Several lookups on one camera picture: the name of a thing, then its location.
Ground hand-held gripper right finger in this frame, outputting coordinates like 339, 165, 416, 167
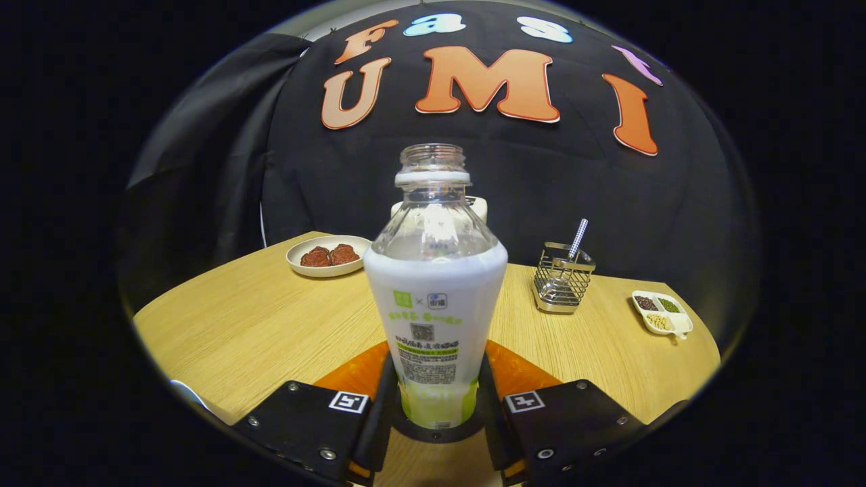
479, 340, 647, 486

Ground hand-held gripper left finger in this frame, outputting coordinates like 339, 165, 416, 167
233, 342, 400, 486

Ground dark brown round coaster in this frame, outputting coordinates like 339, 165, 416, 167
391, 406, 489, 444

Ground clear juice bottle white label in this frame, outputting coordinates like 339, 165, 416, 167
363, 143, 509, 431

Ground white cup with handle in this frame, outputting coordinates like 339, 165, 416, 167
168, 379, 234, 427

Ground white round plate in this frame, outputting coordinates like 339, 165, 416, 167
286, 235, 372, 278

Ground wooden table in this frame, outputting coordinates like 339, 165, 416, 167
133, 231, 721, 487

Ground white divided dish with beans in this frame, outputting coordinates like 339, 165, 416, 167
631, 290, 694, 339

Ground striped straw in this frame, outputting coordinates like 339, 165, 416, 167
568, 218, 589, 261

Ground cream white toaster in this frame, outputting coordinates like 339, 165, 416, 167
391, 195, 488, 227

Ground wire mesh holder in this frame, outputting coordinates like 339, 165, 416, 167
532, 242, 597, 314

